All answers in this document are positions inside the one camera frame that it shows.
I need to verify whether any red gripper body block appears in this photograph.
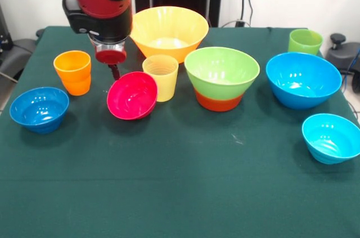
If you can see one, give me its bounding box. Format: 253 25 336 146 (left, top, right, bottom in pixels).
94 46 128 65

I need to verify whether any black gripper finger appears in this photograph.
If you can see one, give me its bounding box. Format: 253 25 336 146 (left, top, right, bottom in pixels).
107 63 122 82

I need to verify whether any pink bowl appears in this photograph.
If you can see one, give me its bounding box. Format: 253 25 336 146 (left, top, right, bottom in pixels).
106 71 159 121

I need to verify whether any orange cup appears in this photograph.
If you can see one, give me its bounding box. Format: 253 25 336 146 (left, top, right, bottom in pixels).
53 50 92 97

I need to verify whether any yellow cup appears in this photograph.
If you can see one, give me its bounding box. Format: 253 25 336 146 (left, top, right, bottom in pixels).
142 54 179 102

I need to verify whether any large yellow-orange bowl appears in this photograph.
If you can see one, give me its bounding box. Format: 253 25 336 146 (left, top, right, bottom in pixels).
129 6 210 56

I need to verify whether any green bowl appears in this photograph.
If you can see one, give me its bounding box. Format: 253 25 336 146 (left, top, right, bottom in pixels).
184 46 261 101

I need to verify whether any red-orange bowl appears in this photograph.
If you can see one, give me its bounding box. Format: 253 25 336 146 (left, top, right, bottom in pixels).
193 88 245 113

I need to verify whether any small dark blue bowl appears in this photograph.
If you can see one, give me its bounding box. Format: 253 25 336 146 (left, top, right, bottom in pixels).
9 86 70 134

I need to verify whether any grey chair base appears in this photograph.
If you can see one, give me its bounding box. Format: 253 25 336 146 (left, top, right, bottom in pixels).
0 38 38 81

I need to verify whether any dark green tablecloth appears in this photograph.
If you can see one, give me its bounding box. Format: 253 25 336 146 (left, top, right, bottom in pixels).
0 25 360 238

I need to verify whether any large blue bowl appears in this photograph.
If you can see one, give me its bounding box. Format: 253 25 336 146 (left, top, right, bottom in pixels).
265 52 343 110

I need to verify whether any green cup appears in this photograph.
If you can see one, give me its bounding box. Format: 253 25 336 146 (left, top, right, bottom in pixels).
287 28 324 56

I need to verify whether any small light blue bowl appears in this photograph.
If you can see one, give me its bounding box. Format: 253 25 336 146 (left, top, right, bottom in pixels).
301 113 360 165

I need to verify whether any black chair base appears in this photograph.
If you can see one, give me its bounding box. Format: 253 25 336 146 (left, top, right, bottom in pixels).
325 33 360 94

